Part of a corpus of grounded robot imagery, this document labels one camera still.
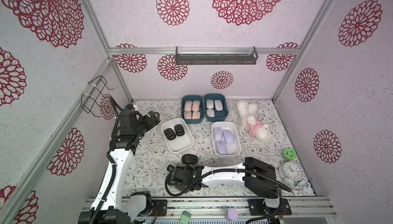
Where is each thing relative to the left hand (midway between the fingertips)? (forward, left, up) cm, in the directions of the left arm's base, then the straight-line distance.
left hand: (153, 118), depth 77 cm
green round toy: (-10, -75, -22) cm, 78 cm away
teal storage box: (+36, -18, -22) cm, 46 cm away
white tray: (-4, -45, -27) cm, 53 cm away
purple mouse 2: (+3, -42, -23) cm, 48 cm away
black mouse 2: (+8, -10, -23) cm, 26 cm away
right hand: (-22, -13, -24) cm, 35 cm away
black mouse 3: (-12, -17, -23) cm, 31 cm away
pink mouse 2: (+21, -21, -24) cm, 38 cm away
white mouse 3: (+23, -31, -24) cm, 45 cm away
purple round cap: (-39, -37, -16) cm, 56 cm away
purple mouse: (+5, -35, -23) cm, 42 cm away
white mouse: (+32, -32, -24) cm, 51 cm away
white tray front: (+1, -11, -29) cm, 31 cm away
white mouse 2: (+32, -38, -26) cm, 56 cm away
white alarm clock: (-20, -73, -22) cm, 78 cm away
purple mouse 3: (-5, -36, -23) cm, 44 cm away
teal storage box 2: (+22, -38, -26) cm, 51 cm away
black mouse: (+4, -5, -22) cm, 23 cm away
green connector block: (-40, -16, -22) cm, 49 cm away
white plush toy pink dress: (+5, -58, -16) cm, 60 cm away
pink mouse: (+21, -15, -24) cm, 36 cm away
